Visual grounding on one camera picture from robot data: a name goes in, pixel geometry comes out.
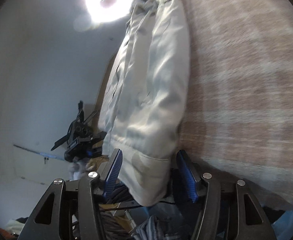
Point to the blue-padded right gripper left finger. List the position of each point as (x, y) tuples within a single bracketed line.
[(111, 172)]

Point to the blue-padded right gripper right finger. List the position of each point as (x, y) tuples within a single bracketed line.
[(189, 174)]

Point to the white and blue jacket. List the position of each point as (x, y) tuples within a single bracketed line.
[(145, 97)]

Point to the gloved left hand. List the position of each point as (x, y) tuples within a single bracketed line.
[(79, 168)]

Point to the striped trouser leg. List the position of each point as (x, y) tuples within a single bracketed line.
[(155, 229)]

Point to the plaid-sheeted bed mattress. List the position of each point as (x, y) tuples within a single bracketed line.
[(239, 115)]

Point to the bright ring light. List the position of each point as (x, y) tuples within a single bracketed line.
[(104, 11)]

